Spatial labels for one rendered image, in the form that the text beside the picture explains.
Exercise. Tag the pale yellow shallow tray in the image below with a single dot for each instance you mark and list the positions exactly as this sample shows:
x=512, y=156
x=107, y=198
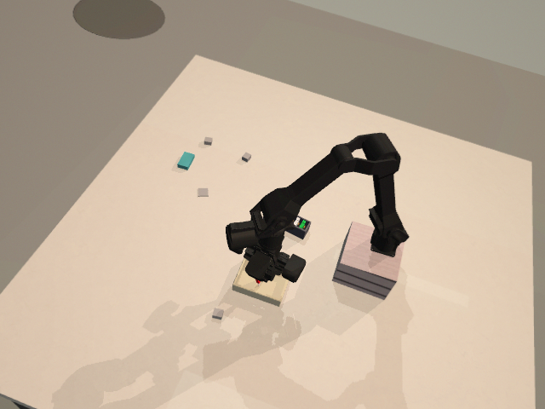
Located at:
x=271, y=291

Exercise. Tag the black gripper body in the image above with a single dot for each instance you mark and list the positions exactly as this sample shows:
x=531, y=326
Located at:
x=291, y=269

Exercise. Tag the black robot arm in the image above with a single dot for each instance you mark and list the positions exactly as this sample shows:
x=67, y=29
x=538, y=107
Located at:
x=282, y=205

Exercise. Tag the teal rectangular block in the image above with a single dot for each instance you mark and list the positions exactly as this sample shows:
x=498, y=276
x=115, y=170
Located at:
x=186, y=160

